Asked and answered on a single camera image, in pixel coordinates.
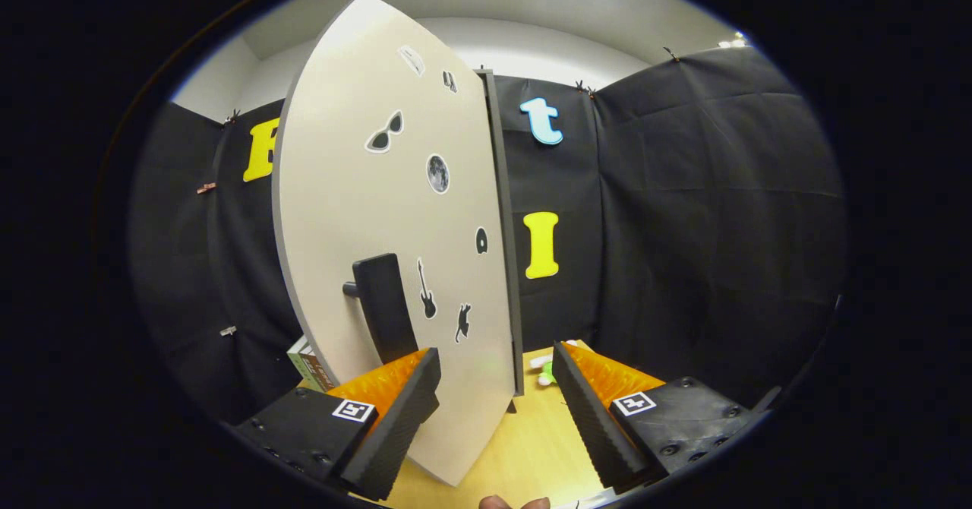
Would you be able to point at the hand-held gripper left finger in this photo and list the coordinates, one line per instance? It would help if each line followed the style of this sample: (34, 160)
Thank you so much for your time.
(395, 437)

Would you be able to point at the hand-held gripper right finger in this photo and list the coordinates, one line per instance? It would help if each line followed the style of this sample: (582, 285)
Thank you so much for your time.
(592, 429)

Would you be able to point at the small white green toy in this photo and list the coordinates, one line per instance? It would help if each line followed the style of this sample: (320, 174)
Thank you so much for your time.
(547, 376)

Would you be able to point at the brown book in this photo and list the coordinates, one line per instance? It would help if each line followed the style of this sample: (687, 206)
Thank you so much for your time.
(314, 373)

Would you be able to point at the green book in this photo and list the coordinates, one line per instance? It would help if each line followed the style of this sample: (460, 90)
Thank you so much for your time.
(295, 352)

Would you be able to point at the grey cabinet body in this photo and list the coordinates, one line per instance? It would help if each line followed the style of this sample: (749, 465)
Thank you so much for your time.
(505, 228)

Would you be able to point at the black backdrop cloth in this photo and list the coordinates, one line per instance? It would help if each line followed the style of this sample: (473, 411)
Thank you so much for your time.
(721, 228)

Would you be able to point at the small ceiling light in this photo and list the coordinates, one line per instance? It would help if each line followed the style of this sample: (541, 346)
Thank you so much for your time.
(733, 40)

